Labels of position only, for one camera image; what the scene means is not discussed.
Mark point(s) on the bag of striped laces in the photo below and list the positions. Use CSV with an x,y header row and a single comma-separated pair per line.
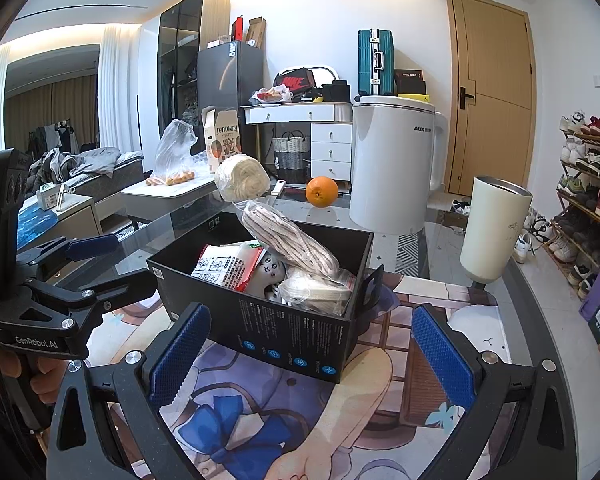
x,y
290,240

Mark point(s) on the black bag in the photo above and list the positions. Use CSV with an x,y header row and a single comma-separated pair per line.
x,y
336,91

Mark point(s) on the cream cylindrical tumbler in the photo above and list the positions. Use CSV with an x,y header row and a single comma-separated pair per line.
x,y
495,230

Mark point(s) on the white dresser with drawers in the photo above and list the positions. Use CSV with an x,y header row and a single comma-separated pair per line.
x,y
330,145

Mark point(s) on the bag of white laces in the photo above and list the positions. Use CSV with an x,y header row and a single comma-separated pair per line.
x,y
315,290

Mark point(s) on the teal suitcase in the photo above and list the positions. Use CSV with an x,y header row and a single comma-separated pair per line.
x,y
376,62

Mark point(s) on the black cardboard box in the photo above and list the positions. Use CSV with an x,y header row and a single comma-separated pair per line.
x,y
290,335

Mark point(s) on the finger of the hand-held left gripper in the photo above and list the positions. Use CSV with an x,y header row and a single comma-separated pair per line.
x,y
120,287
92,246

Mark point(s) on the stacked black gift boxes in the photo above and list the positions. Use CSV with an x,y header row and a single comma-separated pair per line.
x,y
411,82

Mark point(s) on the clear plastic bag of kumquats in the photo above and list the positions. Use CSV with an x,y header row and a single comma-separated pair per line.
x,y
175,155

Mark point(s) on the small white carton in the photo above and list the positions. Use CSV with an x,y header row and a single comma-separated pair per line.
x,y
52,197

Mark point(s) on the blue patterned pad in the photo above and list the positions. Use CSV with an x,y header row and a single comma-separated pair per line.
x,y
35,220

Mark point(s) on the white curtain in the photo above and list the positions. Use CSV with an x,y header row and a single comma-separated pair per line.
x,y
117,90

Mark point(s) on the orange fruit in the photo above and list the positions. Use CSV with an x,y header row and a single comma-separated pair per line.
x,y
322,191

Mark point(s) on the printed cartoon table mat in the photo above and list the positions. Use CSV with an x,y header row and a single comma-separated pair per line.
x,y
260,410

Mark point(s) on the red black shoe box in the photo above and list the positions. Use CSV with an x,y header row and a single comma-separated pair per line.
x,y
294,80

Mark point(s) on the grey woven basket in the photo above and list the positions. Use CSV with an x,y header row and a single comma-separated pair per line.
x,y
290,160

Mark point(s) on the printed fruit carton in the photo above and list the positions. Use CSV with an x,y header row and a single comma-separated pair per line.
x,y
225,140

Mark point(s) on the grey bedside cabinet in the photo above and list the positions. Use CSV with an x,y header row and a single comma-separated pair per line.
x,y
75,220

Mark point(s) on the white floor appliance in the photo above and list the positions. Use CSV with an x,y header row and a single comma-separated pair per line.
x,y
395,170

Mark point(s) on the wooden door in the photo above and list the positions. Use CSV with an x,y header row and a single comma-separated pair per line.
x,y
495,85

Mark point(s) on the grey side table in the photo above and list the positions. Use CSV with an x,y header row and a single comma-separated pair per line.
x,y
170,200

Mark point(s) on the flat cardboard packaging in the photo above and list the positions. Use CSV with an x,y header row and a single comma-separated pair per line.
x,y
256,32

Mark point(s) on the person's left hand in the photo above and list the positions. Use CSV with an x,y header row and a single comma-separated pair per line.
x,y
47,375

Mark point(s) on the bed with grey clothes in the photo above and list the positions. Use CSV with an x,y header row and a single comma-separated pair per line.
x,y
95,165

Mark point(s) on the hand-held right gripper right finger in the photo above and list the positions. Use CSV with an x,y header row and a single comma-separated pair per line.
x,y
442,355

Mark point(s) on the cream mesh-wrapped bundle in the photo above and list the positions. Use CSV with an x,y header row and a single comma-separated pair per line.
x,y
240,177

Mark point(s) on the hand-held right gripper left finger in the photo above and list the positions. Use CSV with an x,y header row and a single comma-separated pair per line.
x,y
180,355

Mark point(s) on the beige curtain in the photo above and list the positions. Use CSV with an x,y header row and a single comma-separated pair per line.
x,y
50,110

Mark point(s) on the shoe rack with shoes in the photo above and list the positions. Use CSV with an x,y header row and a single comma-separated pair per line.
x,y
585,160

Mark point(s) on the grey fridge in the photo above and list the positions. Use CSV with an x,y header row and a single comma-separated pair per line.
x,y
230,85

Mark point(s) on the white red-edged medicine packet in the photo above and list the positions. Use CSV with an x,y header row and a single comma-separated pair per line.
x,y
220,267

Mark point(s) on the wooden shoe rack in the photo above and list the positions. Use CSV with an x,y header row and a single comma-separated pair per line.
x,y
595,200

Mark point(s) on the dark glass wardrobe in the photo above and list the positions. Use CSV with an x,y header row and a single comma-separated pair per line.
x,y
180,50

